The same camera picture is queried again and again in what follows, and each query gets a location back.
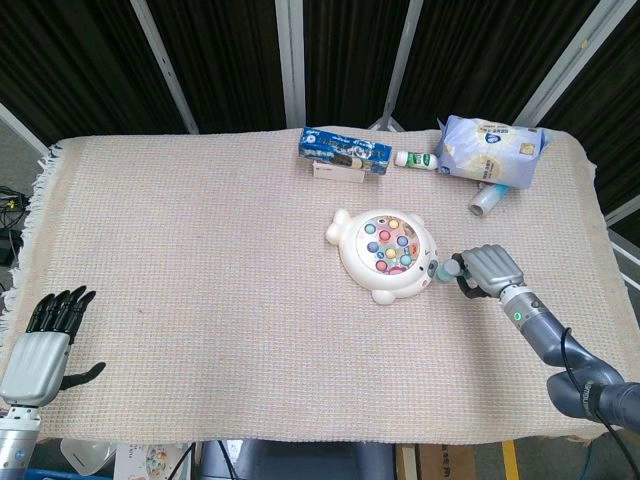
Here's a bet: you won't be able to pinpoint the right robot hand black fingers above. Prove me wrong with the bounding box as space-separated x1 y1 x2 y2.
451 243 526 301

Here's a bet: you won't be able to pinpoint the white bottle green label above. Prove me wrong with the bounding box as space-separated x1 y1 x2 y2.
394 150 441 172

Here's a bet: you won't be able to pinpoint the beige woven tablecloth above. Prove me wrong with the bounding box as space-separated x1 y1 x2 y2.
0 124 630 447

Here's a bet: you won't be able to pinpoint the black cables and equipment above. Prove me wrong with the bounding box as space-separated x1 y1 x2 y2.
0 184 30 267

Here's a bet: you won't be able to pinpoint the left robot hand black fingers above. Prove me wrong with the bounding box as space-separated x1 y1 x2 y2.
0 285 108 408

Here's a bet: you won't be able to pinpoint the white fish toy game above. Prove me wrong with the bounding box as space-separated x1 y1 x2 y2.
325 208 441 306

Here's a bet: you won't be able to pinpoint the colourful printed toy box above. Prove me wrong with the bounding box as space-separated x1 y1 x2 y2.
113 442 195 480

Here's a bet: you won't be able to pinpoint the blue cookie box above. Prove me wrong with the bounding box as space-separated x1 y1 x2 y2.
298 126 394 176

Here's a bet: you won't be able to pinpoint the light blue snack bag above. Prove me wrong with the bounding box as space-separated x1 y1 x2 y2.
432 114 553 191

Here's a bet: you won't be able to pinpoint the grey white cylinder tube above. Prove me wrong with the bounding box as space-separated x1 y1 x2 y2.
468 182 513 218

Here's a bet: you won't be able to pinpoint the brown cardboard box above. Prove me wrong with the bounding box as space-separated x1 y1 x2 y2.
413 442 477 480

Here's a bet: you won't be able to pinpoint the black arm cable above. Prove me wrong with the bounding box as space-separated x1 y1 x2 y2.
559 326 640 480

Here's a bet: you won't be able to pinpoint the white frame post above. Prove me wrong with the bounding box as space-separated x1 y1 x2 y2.
513 0 632 128
368 0 426 132
603 198 640 291
129 0 200 135
274 0 307 130
0 101 52 157

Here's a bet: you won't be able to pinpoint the teal toy hammer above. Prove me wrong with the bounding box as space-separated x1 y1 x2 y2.
435 258 472 285

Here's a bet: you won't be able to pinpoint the white plastic device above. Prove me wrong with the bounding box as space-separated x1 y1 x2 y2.
59 438 118 477

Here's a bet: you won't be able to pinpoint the small white cardboard box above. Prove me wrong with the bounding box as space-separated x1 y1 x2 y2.
312 159 366 185

